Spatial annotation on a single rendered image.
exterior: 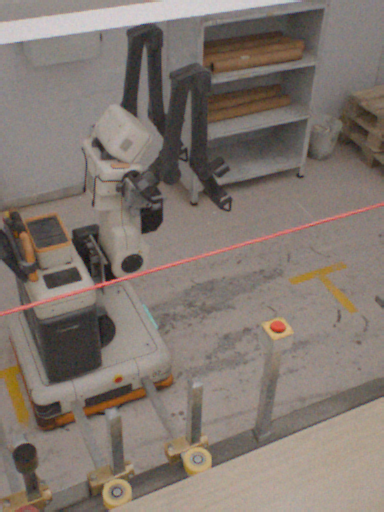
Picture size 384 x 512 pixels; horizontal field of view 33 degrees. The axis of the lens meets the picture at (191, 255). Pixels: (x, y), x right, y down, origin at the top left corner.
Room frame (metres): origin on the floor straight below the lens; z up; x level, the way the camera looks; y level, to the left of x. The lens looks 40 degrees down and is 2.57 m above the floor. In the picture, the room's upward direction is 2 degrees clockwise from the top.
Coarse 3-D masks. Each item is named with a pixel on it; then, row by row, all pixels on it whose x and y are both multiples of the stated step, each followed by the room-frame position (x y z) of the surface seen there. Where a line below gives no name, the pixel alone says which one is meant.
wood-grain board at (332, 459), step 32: (352, 416) 1.25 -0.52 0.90; (288, 448) 1.13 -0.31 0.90; (320, 448) 1.13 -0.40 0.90; (352, 448) 1.13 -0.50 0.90; (192, 480) 1.01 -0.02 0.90; (224, 480) 1.01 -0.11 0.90; (256, 480) 1.02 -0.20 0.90; (288, 480) 1.02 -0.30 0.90; (320, 480) 1.02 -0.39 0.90; (352, 480) 1.03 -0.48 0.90
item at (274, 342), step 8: (272, 320) 1.34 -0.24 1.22; (280, 320) 1.34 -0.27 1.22; (264, 328) 1.31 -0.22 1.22; (288, 328) 1.31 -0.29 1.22; (264, 336) 1.31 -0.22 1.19; (272, 336) 1.28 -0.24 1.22; (280, 336) 1.28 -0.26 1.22; (288, 336) 1.29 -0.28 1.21; (264, 344) 1.30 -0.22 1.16; (272, 344) 1.27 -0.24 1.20; (280, 344) 1.28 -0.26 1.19; (288, 344) 1.29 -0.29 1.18; (272, 352) 1.27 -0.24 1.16
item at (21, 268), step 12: (0, 228) 2.13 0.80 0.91; (12, 228) 2.17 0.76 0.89; (0, 240) 2.01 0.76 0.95; (12, 240) 2.08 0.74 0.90; (0, 252) 1.94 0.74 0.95; (12, 252) 2.00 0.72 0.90; (12, 264) 1.92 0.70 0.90; (24, 264) 1.91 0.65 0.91; (36, 264) 1.93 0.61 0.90; (24, 276) 1.94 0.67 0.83
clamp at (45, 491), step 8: (40, 488) 0.99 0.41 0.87; (48, 488) 0.99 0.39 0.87; (8, 496) 0.96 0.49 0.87; (16, 496) 0.96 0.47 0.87; (24, 496) 0.96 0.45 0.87; (48, 496) 0.97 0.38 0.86; (16, 504) 0.94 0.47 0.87; (24, 504) 0.94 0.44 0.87; (32, 504) 0.95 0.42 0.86; (40, 504) 0.95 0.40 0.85; (48, 504) 0.96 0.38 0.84
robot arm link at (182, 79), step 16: (192, 64) 2.19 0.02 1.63; (176, 80) 2.11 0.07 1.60; (192, 80) 2.12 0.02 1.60; (176, 96) 2.10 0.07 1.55; (176, 112) 2.10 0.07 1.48; (176, 128) 2.10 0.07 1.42; (176, 144) 2.10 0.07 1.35; (176, 160) 2.09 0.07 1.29; (160, 176) 2.07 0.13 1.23; (176, 176) 2.08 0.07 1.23
